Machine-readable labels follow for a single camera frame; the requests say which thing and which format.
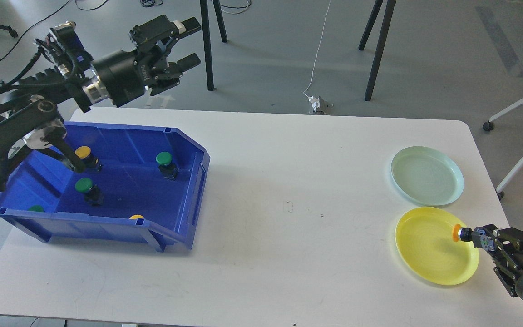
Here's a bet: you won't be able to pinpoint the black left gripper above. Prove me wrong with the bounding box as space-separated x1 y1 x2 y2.
90 15 202 107

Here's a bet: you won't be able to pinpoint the yellow push button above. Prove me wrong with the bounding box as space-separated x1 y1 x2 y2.
451 224 480 248

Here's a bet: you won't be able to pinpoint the green button with black base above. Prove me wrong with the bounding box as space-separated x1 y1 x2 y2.
74 177 104 206

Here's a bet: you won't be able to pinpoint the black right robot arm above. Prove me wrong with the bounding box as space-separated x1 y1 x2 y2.
475 225 523 300

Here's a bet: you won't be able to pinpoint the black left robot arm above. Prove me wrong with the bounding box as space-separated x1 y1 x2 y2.
0 15 202 191

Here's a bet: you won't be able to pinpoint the yellow plate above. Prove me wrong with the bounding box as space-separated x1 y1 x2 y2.
395 207 479 286

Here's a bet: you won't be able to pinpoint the light green plate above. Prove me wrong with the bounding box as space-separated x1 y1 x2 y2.
390 146 464 207

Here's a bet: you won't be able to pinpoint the green push button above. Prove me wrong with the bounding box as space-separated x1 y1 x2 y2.
155 151 178 180

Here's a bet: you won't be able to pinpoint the yellow button at bin back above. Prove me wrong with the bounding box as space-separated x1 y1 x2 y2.
75 146 103 172

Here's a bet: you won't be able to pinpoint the green button at bin corner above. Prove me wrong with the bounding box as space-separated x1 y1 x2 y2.
27 205 45 213

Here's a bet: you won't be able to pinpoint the black tripod legs left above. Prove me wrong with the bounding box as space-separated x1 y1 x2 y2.
199 0 228 91

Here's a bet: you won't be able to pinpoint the black tripod legs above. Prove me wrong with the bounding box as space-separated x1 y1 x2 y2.
199 0 228 91
358 0 396 102

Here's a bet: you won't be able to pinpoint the blue plastic bin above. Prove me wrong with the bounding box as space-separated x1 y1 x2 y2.
0 122 210 251

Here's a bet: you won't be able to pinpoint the white power adapter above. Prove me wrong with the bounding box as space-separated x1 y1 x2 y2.
308 96 331 115

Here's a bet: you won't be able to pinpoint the black tripod legs right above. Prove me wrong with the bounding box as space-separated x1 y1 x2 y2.
358 0 396 102

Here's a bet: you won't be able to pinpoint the white cable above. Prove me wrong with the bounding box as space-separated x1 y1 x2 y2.
303 0 332 98

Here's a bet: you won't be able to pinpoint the black floor cable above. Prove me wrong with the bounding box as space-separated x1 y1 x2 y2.
0 0 71 84

